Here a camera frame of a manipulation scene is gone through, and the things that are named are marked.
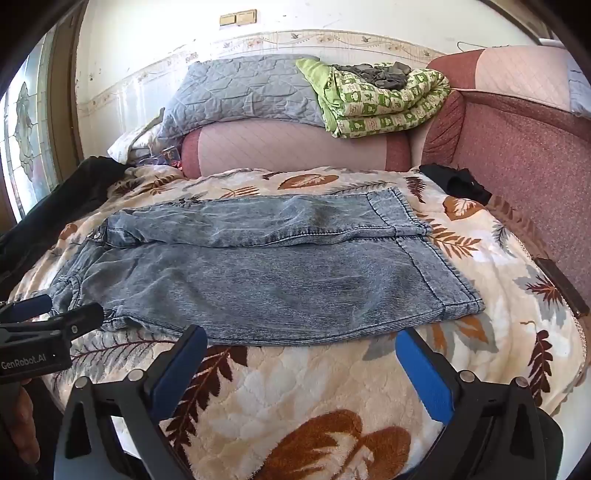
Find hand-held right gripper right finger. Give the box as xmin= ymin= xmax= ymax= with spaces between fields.
xmin=394 ymin=328 xmax=564 ymax=480

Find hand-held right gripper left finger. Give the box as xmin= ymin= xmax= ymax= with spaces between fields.
xmin=54 ymin=324 xmax=208 ymax=480

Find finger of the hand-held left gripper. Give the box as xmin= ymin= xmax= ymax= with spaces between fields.
xmin=0 ymin=302 xmax=105 ymax=345
xmin=0 ymin=294 xmax=54 ymax=325

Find grey washed denim pants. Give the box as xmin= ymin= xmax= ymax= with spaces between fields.
xmin=48 ymin=187 xmax=485 ymax=347

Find person's left hand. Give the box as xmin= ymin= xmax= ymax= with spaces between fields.
xmin=0 ymin=381 xmax=40 ymax=467

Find black jacket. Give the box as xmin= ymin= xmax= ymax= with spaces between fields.
xmin=0 ymin=157 xmax=127 ymax=296

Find beige leaf print blanket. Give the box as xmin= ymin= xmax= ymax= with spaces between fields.
xmin=9 ymin=165 xmax=587 ymax=480

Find dark brown flat bar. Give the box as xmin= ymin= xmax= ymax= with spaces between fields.
xmin=536 ymin=257 xmax=591 ymax=318

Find white crumpled cloth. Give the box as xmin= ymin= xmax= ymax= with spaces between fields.
xmin=108 ymin=124 xmax=162 ymax=163

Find stained glass window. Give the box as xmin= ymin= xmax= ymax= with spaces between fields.
xmin=2 ymin=28 xmax=61 ymax=217

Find small black cloth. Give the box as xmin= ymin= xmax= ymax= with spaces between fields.
xmin=419 ymin=164 xmax=492 ymax=206

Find pink upholstered sofa backrest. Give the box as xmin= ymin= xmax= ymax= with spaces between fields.
xmin=411 ymin=45 xmax=591 ymax=319

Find pink quilted bolster cushion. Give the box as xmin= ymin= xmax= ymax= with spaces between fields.
xmin=181 ymin=117 xmax=411 ymax=178

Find green printed quilt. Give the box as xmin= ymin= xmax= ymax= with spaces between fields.
xmin=295 ymin=58 xmax=451 ymax=139

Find grey blanket on sofa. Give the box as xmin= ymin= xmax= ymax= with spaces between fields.
xmin=157 ymin=54 xmax=326 ymax=139

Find dark grey crumpled cloth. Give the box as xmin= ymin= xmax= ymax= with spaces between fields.
xmin=332 ymin=61 xmax=414 ymax=89

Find pale blue white pillow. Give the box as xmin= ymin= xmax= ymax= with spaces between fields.
xmin=567 ymin=60 xmax=591 ymax=116

